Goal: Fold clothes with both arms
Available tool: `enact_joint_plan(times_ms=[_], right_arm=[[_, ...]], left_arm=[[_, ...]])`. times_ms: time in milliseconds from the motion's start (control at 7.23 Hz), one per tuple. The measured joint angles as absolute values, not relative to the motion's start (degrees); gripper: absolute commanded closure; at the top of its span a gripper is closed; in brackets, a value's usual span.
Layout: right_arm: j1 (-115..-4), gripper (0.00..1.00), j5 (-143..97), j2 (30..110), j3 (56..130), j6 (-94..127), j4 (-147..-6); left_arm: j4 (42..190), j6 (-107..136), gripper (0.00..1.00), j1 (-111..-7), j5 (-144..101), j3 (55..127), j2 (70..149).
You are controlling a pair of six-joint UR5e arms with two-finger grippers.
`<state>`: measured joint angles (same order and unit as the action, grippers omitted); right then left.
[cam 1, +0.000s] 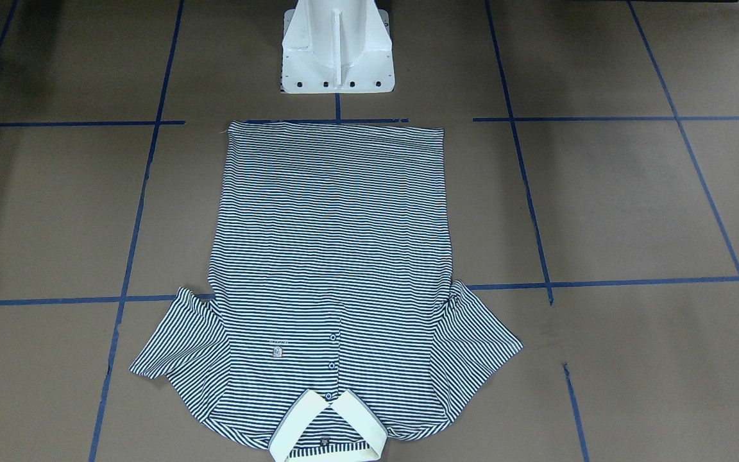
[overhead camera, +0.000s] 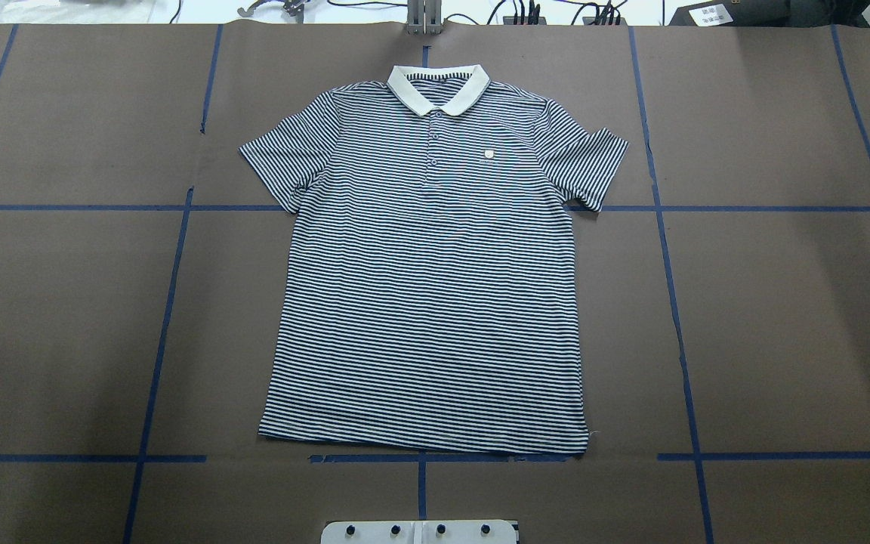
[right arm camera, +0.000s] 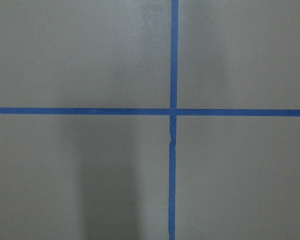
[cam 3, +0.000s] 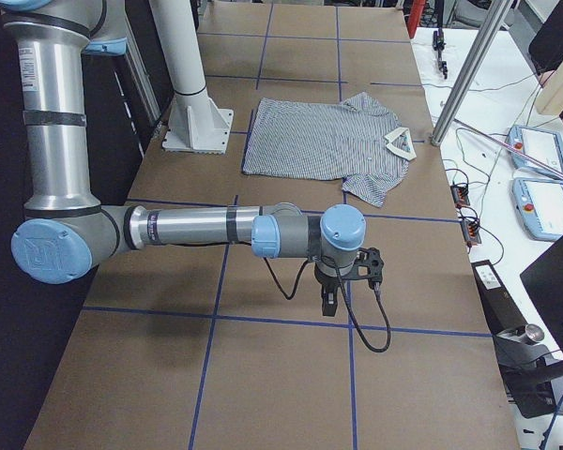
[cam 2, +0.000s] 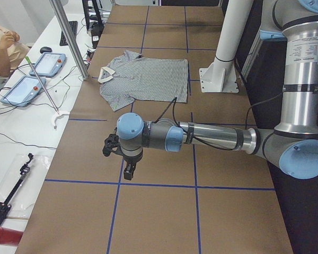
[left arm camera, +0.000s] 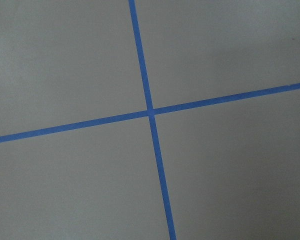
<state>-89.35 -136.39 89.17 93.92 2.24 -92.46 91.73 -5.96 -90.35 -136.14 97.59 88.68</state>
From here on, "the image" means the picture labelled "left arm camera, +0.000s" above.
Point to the blue tape grid lines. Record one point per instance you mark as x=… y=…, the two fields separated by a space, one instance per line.
x=150 y=113

